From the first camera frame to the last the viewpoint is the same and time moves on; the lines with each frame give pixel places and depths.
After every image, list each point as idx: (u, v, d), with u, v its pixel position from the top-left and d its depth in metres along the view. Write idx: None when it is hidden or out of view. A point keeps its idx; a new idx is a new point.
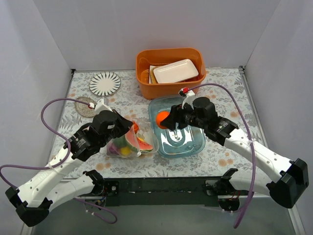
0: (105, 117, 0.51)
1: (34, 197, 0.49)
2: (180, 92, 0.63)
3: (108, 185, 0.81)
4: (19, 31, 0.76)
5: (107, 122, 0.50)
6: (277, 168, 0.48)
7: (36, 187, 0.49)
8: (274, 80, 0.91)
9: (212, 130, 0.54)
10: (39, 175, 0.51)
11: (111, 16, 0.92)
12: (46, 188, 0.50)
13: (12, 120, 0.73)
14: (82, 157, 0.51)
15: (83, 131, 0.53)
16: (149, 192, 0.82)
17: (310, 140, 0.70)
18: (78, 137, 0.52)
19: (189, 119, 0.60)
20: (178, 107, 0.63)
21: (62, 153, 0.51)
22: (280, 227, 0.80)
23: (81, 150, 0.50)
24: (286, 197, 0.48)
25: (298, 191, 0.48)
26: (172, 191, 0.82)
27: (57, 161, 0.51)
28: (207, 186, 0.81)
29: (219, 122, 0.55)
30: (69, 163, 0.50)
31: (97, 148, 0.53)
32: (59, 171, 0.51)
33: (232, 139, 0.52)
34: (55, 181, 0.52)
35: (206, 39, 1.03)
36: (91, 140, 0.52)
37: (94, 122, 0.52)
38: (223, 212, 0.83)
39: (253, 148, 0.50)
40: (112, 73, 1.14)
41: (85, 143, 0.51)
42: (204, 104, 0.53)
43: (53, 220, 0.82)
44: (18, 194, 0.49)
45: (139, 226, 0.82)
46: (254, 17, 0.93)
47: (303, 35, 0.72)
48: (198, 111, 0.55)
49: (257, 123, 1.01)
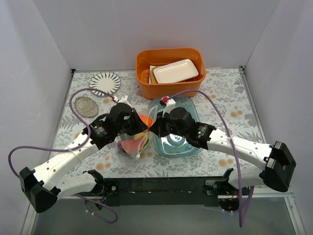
0: (121, 108, 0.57)
1: (51, 178, 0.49)
2: (159, 101, 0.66)
3: (108, 185, 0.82)
4: (19, 31, 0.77)
5: (124, 112, 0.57)
6: (259, 155, 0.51)
7: (54, 169, 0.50)
8: (274, 80, 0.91)
9: (193, 137, 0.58)
10: (57, 157, 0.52)
11: (111, 16, 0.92)
12: (62, 170, 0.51)
13: (12, 120, 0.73)
14: (99, 145, 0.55)
15: (100, 120, 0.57)
16: (149, 192, 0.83)
17: (310, 140, 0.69)
18: (96, 126, 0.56)
19: (169, 128, 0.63)
20: (159, 117, 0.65)
21: (81, 138, 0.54)
22: (281, 228, 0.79)
23: (99, 136, 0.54)
24: (278, 181, 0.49)
25: (287, 173, 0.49)
26: (173, 192, 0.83)
27: (75, 145, 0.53)
28: (207, 186, 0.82)
29: (198, 128, 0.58)
30: (87, 147, 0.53)
31: (113, 136, 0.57)
32: (77, 153, 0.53)
33: (213, 140, 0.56)
34: (71, 165, 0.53)
35: (206, 39, 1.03)
36: (108, 129, 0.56)
37: (112, 112, 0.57)
38: (223, 212, 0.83)
39: (233, 143, 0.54)
40: (112, 73, 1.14)
41: (102, 130, 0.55)
42: (180, 114, 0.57)
43: (53, 219, 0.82)
44: (34, 174, 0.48)
45: (139, 226, 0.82)
46: (254, 17, 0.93)
47: (303, 35, 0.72)
48: (176, 123, 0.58)
49: (257, 123, 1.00)
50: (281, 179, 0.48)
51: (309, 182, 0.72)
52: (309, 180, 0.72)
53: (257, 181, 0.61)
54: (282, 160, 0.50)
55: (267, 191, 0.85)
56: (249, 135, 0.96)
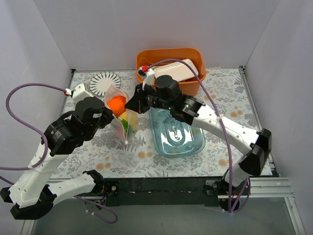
0: (89, 104, 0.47)
1: (23, 198, 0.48)
2: (138, 71, 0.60)
3: (108, 185, 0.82)
4: (19, 31, 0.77)
5: (92, 109, 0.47)
6: (246, 141, 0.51)
7: (23, 189, 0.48)
8: (274, 80, 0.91)
9: (178, 110, 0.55)
10: (24, 176, 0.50)
11: (111, 16, 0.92)
12: (33, 188, 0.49)
13: (13, 120, 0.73)
14: (61, 151, 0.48)
15: (63, 122, 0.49)
16: (149, 192, 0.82)
17: (310, 140, 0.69)
18: (53, 130, 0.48)
19: (151, 101, 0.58)
20: (138, 89, 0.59)
21: (41, 151, 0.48)
22: (281, 228, 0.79)
23: (58, 144, 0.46)
24: (257, 167, 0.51)
25: (264, 159, 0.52)
26: (172, 191, 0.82)
27: (37, 160, 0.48)
28: (207, 186, 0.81)
29: (186, 101, 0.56)
30: (48, 160, 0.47)
31: (78, 139, 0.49)
32: (41, 170, 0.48)
33: (201, 118, 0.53)
34: (42, 179, 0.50)
35: (206, 39, 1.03)
36: (72, 130, 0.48)
37: (77, 110, 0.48)
38: (223, 212, 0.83)
39: (222, 124, 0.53)
40: (112, 73, 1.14)
41: (62, 135, 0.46)
42: (167, 82, 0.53)
43: (53, 220, 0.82)
44: (11, 195, 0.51)
45: (139, 226, 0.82)
46: (254, 17, 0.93)
47: (304, 35, 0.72)
48: (162, 92, 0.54)
49: (257, 123, 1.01)
50: (261, 166, 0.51)
51: (309, 181, 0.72)
52: (309, 180, 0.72)
53: None
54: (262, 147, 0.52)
55: (267, 191, 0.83)
56: None
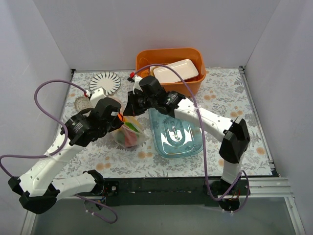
0: (109, 102, 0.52)
1: (35, 187, 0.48)
2: (128, 79, 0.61)
3: (108, 185, 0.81)
4: (19, 30, 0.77)
5: (112, 106, 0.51)
6: (220, 128, 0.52)
7: (36, 176, 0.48)
8: (274, 80, 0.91)
9: (161, 105, 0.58)
10: (39, 164, 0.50)
11: (111, 16, 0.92)
12: (48, 176, 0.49)
13: (13, 120, 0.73)
14: (80, 143, 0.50)
15: (82, 116, 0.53)
16: (149, 192, 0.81)
17: (309, 140, 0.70)
18: (74, 122, 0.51)
19: (142, 102, 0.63)
20: (130, 93, 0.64)
21: (60, 140, 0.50)
22: (281, 227, 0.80)
23: (78, 134, 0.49)
24: (231, 153, 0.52)
25: (240, 146, 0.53)
26: (173, 191, 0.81)
27: (55, 149, 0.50)
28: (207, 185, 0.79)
29: (168, 96, 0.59)
30: (66, 150, 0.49)
31: (96, 133, 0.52)
32: (57, 158, 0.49)
33: (180, 109, 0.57)
34: (55, 170, 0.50)
35: (206, 39, 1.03)
36: (91, 124, 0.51)
37: (98, 105, 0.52)
38: (223, 212, 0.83)
39: (199, 113, 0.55)
40: (112, 73, 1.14)
41: (83, 127, 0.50)
42: (148, 81, 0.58)
43: (53, 220, 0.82)
44: (20, 183, 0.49)
45: (139, 226, 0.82)
46: (254, 17, 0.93)
47: (303, 35, 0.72)
48: (145, 90, 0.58)
49: (257, 122, 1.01)
50: (234, 152, 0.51)
51: (308, 181, 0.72)
52: (308, 180, 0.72)
53: None
54: (238, 134, 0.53)
55: (268, 191, 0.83)
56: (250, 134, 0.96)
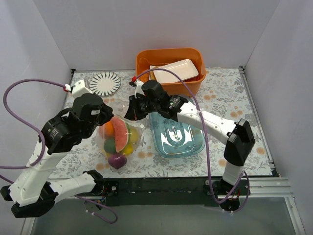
0: (86, 102, 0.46)
1: (23, 197, 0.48)
2: (129, 82, 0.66)
3: (108, 185, 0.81)
4: (19, 31, 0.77)
5: (89, 106, 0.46)
6: (224, 130, 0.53)
7: (22, 188, 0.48)
8: (274, 80, 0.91)
9: (164, 108, 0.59)
10: (23, 175, 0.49)
11: (111, 16, 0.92)
12: (33, 185, 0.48)
13: (12, 120, 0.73)
14: (59, 149, 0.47)
15: (60, 120, 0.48)
16: (149, 192, 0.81)
17: (309, 140, 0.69)
18: (50, 128, 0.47)
19: (144, 105, 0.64)
20: (132, 97, 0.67)
21: (39, 149, 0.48)
22: (281, 227, 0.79)
23: (55, 142, 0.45)
24: (236, 156, 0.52)
25: (245, 148, 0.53)
26: (173, 192, 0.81)
27: (35, 158, 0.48)
28: (207, 186, 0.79)
29: (170, 99, 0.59)
30: (46, 159, 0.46)
31: (77, 136, 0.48)
32: (39, 168, 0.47)
33: (183, 112, 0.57)
34: (42, 177, 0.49)
35: (206, 39, 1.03)
36: (70, 128, 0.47)
37: (75, 107, 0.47)
38: (223, 212, 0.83)
39: (202, 117, 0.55)
40: (112, 73, 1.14)
41: (58, 133, 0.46)
42: (150, 85, 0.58)
43: (53, 219, 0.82)
44: (11, 194, 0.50)
45: (139, 226, 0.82)
46: (254, 17, 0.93)
47: (303, 35, 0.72)
48: (148, 94, 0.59)
49: (257, 123, 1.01)
50: (240, 154, 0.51)
51: (309, 181, 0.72)
52: (308, 180, 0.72)
53: None
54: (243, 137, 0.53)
55: (268, 191, 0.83)
56: None
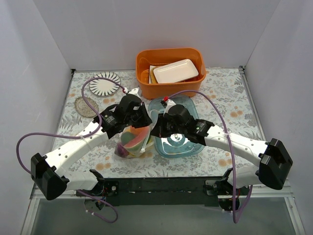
0: (132, 98, 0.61)
1: (63, 163, 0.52)
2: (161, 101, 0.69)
3: (108, 185, 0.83)
4: (19, 31, 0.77)
5: (134, 103, 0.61)
6: (255, 152, 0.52)
7: (65, 154, 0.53)
8: (274, 80, 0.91)
9: (191, 133, 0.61)
10: (68, 143, 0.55)
11: (111, 16, 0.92)
12: (73, 156, 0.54)
13: (12, 120, 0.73)
14: (109, 133, 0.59)
15: (110, 111, 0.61)
16: (149, 192, 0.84)
17: (310, 140, 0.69)
18: (106, 115, 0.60)
19: (170, 127, 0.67)
20: (160, 116, 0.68)
21: (92, 127, 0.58)
22: (281, 228, 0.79)
23: (110, 126, 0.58)
24: (273, 179, 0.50)
25: (282, 171, 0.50)
26: (173, 191, 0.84)
27: (87, 133, 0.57)
28: (207, 186, 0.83)
29: (197, 124, 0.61)
30: (98, 135, 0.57)
31: (121, 126, 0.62)
32: (88, 141, 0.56)
33: (211, 136, 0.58)
34: (81, 152, 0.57)
35: (206, 39, 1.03)
36: (118, 118, 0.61)
37: (122, 102, 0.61)
38: (223, 212, 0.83)
39: (229, 139, 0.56)
40: (112, 73, 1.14)
41: (113, 120, 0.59)
42: (178, 110, 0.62)
43: (53, 219, 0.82)
44: (46, 159, 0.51)
45: (139, 226, 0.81)
46: (254, 17, 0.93)
47: (303, 35, 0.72)
48: (175, 119, 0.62)
49: (257, 123, 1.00)
50: (277, 176, 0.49)
51: (309, 181, 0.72)
52: (309, 180, 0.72)
53: (253, 178, 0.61)
54: (279, 158, 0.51)
55: (267, 191, 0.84)
56: (249, 134, 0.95)
